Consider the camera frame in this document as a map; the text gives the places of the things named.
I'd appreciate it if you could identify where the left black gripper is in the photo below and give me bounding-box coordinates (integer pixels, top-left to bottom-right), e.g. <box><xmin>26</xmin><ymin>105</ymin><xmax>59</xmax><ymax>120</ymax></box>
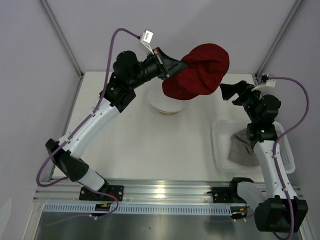
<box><xmin>128</xmin><ymin>47</ymin><xmax>188</xmax><ymax>90</ymax></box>

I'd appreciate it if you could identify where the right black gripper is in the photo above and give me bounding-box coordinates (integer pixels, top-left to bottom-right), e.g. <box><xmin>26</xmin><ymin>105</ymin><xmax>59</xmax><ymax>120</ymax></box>
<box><xmin>219</xmin><ymin>80</ymin><xmax>265</xmax><ymax>123</ymax></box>

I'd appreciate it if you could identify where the red cap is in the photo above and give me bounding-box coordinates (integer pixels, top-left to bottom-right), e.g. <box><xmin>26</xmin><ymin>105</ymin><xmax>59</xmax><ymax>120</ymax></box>
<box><xmin>162</xmin><ymin>43</ymin><xmax>230</xmax><ymax>101</ymax></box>

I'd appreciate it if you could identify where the white bucket hat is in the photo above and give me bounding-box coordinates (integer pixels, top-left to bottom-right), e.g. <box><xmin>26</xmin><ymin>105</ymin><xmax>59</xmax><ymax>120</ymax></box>
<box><xmin>147</xmin><ymin>87</ymin><xmax>190</xmax><ymax>112</ymax></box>

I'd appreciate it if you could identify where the grey bucket hat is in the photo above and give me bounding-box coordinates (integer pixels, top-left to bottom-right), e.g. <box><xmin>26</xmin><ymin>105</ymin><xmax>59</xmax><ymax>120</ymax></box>
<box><xmin>228</xmin><ymin>129</ymin><xmax>260</xmax><ymax>167</ymax></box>

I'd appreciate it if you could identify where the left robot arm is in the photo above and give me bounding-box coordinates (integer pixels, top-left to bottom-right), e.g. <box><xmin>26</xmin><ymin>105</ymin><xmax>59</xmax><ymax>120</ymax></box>
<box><xmin>45</xmin><ymin>47</ymin><xmax>188</xmax><ymax>201</ymax></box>

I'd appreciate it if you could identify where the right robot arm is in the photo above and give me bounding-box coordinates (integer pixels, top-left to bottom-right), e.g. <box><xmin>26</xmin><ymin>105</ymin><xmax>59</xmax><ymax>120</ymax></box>
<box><xmin>220</xmin><ymin>80</ymin><xmax>309</xmax><ymax>239</ymax></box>

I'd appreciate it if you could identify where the right aluminium frame post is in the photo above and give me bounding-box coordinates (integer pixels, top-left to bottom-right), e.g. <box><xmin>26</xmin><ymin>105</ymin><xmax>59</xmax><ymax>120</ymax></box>
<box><xmin>254</xmin><ymin>0</ymin><xmax>306</xmax><ymax>80</ymax></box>

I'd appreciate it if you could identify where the aluminium frame post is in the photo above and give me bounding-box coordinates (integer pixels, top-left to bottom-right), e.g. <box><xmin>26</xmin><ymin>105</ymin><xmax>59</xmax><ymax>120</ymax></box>
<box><xmin>37</xmin><ymin>0</ymin><xmax>84</xmax><ymax>79</ymax></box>
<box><xmin>254</xmin><ymin>0</ymin><xmax>306</xmax><ymax>80</ymax></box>

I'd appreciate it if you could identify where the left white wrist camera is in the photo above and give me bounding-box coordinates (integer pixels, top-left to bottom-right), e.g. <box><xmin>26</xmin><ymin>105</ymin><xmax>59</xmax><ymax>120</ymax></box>
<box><xmin>140</xmin><ymin>29</ymin><xmax>154</xmax><ymax>55</ymax></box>

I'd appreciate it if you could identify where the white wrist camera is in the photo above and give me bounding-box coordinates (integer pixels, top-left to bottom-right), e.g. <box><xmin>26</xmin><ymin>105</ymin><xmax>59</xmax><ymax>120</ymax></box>
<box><xmin>252</xmin><ymin>74</ymin><xmax>276</xmax><ymax>92</ymax></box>
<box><xmin>140</xmin><ymin>29</ymin><xmax>154</xmax><ymax>55</ymax></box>

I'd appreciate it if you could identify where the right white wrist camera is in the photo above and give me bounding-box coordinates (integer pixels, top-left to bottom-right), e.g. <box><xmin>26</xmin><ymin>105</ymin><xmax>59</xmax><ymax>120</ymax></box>
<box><xmin>252</xmin><ymin>74</ymin><xmax>276</xmax><ymax>92</ymax></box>

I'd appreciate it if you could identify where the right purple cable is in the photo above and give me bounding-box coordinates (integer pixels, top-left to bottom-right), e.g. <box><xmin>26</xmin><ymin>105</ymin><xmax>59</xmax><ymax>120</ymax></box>
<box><xmin>233</xmin><ymin>76</ymin><xmax>311</xmax><ymax>240</ymax></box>

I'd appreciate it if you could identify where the purple cable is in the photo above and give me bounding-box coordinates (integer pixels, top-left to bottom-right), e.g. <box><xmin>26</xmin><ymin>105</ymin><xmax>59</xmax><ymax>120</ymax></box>
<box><xmin>233</xmin><ymin>76</ymin><xmax>311</xmax><ymax>240</ymax></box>
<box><xmin>36</xmin><ymin>28</ymin><xmax>143</xmax><ymax>223</ymax></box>

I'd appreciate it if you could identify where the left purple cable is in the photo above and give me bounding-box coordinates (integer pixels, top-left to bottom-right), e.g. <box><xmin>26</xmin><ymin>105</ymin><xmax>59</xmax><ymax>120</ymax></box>
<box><xmin>36</xmin><ymin>28</ymin><xmax>143</xmax><ymax>223</ymax></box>

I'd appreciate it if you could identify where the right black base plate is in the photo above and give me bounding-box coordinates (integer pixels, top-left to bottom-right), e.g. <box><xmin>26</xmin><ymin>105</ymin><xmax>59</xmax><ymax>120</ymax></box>
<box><xmin>211</xmin><ymin>187</ymin><xmax>237</xmax><ymax>203</ymax></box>

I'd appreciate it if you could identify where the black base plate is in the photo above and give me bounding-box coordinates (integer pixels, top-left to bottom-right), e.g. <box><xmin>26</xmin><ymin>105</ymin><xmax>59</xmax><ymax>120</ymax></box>
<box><xmin>79</xmin><ymin>184</ymin><xmax>125</xmax><ymax>202</ymax></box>
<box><xmin>211</xmin><ymin>187</ymin><xmax>237</xmax><ymax>203</ymax></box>

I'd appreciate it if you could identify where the aluminium mounting rail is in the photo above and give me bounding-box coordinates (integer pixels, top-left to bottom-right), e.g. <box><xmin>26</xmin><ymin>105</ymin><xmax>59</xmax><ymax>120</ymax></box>
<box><xmin>32</xmin><ymin>179</ymin><xmax>229</xmax><ymax>205</ymax></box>

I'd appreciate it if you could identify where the left aluminium frame post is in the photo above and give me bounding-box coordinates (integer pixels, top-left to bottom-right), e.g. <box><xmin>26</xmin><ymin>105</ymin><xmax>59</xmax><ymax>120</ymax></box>
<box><xmin>37</xmin><ymin>0</ymin><xmax>84</xmax><ymax>79</ymax></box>

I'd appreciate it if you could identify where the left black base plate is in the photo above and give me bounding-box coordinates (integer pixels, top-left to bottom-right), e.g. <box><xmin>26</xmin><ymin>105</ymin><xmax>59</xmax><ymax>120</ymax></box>
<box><xmin>79</xmin><ymin>184</ymin><xmax>125</xmax><ymax>202</ymax></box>

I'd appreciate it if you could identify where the white slotted cable duct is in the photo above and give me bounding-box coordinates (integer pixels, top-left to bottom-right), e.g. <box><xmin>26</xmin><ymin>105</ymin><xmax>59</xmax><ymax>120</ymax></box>
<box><xmin>43</xmin><ymin>202</ymin><xmax>246</xmax><ymax>216</ymax></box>

